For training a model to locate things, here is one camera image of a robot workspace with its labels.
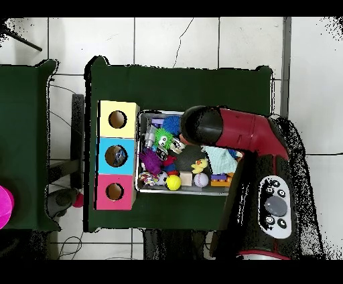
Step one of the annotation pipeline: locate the clear plastic bottle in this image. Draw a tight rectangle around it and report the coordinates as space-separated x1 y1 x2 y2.
112 146 127 165

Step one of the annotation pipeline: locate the mint green knitted cloth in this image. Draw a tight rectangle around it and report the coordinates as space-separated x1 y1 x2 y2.
202 145 241 175

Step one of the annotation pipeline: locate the silver mesh bin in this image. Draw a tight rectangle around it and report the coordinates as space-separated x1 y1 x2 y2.
135 109 243 196

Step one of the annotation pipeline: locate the wooden three-hole box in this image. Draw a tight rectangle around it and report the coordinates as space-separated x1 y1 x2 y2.
93 100 141 211

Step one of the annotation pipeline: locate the green spiky toy with eyes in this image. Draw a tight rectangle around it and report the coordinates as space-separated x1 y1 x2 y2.
153 127 175 150

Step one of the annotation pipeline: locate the blue spiky ball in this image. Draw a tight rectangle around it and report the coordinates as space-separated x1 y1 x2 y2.
162 115 183 135

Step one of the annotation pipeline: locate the purple spiky ball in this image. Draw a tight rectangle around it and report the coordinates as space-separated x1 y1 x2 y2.
138 148 163 176

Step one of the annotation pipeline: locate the yellow plush duck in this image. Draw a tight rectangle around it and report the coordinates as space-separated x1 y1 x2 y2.
190 157 209 174

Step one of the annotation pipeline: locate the small soccer ball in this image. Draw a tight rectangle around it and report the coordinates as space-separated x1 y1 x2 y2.
155 171 169 186

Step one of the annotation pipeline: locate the plain wooden block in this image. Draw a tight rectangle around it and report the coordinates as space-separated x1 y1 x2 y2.
179 171 194 187

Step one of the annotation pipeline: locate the yellow ball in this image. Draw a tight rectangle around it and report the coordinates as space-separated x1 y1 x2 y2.
165 174 182 192

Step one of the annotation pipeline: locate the white baseball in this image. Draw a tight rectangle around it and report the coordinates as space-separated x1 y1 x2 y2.
193 172 209 188

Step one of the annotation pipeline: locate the dark green tablecloth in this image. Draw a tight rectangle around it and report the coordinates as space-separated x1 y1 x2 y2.
83 55 274 233
0 59 61 232

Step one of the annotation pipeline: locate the tall black object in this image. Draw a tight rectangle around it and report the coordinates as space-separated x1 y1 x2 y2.
70 93 85 188

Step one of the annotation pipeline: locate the dark grey rounded object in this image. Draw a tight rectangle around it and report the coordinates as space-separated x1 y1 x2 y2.
46 187 78 218

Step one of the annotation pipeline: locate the black rod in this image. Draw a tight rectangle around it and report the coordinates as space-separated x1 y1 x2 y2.
2 27 43 52

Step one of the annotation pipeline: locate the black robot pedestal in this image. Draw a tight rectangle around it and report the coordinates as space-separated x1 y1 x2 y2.
143 228 215 261

